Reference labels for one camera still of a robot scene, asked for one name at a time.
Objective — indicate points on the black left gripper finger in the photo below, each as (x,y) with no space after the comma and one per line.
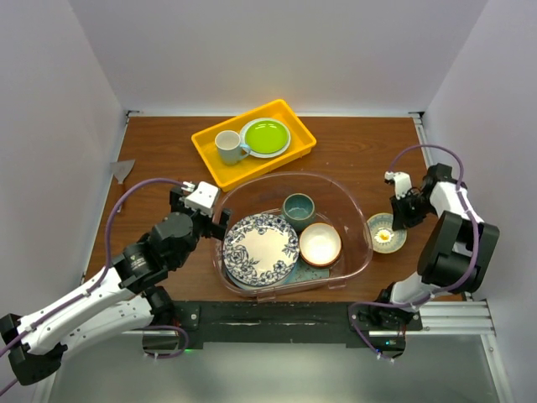
(219,229)
(177,200)

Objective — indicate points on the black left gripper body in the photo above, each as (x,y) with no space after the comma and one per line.
(202,223)

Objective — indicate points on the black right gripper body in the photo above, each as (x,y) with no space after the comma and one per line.
(411,209)

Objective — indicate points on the yellow patterned bowl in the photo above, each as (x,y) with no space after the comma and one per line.
(385,239)

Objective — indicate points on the dark blue patterned plate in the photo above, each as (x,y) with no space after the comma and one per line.
(260,249)

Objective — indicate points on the dark green lettered plate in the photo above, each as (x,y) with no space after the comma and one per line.
(245,286)

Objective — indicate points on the teal glazed ceramic mug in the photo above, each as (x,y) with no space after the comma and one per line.
(299,211)

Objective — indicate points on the mint divided rectangular plate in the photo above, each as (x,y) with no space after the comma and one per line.
(303,273)

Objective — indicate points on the white bowl teal leaf pattern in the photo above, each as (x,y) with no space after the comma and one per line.
(320,238)

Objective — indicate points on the beige bowl with black rim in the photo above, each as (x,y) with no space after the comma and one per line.
(320,260)

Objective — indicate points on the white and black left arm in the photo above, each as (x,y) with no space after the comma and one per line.
(124,295)

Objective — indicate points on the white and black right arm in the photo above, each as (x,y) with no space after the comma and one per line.
(396,309)

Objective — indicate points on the clear plastic bin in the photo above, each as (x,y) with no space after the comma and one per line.
(334,205)

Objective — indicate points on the yellow plastic tray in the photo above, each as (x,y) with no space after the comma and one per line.
(228,177)

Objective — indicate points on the grey triangular scraper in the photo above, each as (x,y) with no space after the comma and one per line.
(121,169)

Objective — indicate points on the green plate white rim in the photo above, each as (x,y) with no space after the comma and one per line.
(266,137)

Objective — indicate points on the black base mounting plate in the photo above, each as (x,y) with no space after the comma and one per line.
(353,325)

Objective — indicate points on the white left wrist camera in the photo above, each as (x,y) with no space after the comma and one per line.
(201,196)

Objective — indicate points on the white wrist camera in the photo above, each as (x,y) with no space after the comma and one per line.
(401,181)
(201,196)

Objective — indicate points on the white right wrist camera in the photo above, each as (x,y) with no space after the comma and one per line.
(401,181)

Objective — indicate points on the white mug blue handle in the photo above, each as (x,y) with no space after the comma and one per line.
(231,148)

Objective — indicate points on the aluminium table frame rail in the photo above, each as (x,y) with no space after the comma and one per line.
(456,257)

